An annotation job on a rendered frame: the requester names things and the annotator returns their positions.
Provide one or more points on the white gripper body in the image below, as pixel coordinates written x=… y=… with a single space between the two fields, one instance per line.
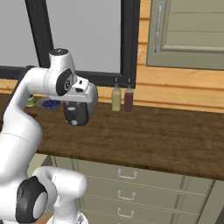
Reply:
x=92 y=94

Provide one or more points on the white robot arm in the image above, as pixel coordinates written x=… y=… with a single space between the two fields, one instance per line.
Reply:
x=20 y=137

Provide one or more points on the yellow oil bottle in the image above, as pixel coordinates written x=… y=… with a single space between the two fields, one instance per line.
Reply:
x=116 y=99

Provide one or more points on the dark grey toaster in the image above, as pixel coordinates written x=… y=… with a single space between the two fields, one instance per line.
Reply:
x=76 y=115

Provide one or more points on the dark red bottle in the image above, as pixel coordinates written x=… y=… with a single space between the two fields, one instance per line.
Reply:
x=128 y=100

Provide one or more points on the blue patterned bowl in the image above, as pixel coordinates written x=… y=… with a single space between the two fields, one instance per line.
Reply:
x=50 y=105

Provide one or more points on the black framed window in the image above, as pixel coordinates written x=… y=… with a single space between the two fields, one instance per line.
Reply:
x=87 y=32

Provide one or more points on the olive green drawer front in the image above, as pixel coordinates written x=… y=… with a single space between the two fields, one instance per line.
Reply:
x=102 y=172
x=160 y=197
x=154 y=214

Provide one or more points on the olive green base cupboard door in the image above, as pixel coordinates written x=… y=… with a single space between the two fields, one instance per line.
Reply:
x=43 y=163
x=214 y=204

